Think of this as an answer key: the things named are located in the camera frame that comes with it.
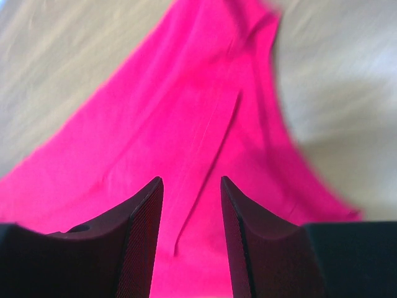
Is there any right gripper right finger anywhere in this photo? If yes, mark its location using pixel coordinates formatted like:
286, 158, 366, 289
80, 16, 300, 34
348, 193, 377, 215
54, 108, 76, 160
221, 177, 396, 297

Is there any red t shirt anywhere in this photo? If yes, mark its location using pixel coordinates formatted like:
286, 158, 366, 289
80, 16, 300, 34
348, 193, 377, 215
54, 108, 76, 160
1, 1, 360, 297

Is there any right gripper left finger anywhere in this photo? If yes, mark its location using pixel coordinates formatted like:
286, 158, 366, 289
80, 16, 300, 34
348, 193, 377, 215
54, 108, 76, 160
1, 177, 164, 297

